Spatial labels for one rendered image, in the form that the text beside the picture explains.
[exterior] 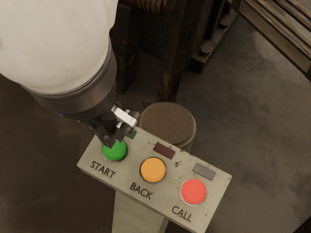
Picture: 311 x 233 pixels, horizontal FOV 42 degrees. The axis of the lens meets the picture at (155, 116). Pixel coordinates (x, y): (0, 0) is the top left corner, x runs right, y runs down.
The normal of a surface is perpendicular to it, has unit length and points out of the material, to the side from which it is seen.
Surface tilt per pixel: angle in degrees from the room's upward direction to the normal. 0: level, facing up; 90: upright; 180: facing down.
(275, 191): 0
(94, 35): 90
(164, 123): 0
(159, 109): 0
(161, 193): 20
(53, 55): 100
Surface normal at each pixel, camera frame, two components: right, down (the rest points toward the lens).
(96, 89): 0.68, 0.68
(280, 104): 0.12, -0.59
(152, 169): -0.05, -0.33
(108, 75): 0.92, 0.36
